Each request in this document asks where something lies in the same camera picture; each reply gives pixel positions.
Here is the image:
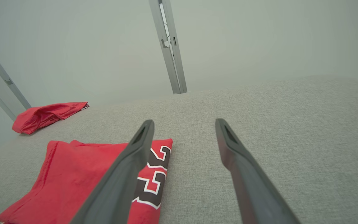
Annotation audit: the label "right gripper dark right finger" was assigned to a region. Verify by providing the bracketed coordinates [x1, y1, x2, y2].
[215, 118, 301, 224]

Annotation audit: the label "red basketball jersey number 23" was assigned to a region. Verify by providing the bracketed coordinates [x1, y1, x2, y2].
[0, 138, 173, 224]

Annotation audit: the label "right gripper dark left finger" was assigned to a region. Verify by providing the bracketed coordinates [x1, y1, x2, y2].
[70, 119, 155, 224]

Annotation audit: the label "red shorts white waistband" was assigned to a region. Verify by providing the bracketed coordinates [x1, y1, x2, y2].
[12, 102, 90, 135]

